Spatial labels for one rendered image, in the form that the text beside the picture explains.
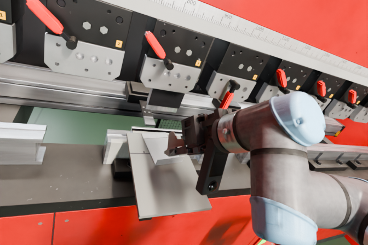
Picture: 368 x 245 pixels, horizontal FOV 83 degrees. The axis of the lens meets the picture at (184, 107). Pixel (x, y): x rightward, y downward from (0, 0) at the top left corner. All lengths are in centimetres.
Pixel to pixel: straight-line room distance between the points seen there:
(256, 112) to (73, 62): 38
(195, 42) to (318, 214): 41
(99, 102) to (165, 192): 48
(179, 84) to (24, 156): 45
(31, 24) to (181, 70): 71
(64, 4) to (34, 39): 63
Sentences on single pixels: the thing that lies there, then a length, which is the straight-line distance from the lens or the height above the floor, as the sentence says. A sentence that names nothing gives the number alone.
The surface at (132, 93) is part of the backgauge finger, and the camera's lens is 81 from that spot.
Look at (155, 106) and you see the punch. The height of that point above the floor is 109.
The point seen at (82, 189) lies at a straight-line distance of 67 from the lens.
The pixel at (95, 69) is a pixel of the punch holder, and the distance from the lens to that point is 51.
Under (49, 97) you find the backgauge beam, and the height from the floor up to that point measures 93.
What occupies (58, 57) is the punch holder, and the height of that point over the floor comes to 121.
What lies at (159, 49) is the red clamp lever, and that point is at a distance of 47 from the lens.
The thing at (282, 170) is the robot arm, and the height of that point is 127.
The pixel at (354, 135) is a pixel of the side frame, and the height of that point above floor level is 81.
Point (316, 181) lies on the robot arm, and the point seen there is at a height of 127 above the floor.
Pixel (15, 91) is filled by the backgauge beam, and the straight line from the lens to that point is 89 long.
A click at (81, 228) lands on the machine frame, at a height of 74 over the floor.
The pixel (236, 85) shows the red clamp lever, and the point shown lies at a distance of 59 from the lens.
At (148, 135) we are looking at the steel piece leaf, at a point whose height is 100.
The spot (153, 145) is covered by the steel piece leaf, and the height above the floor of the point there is 100.
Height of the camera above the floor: 141
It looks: 27 degrees down
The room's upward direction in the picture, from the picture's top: 22 degrees clockwise
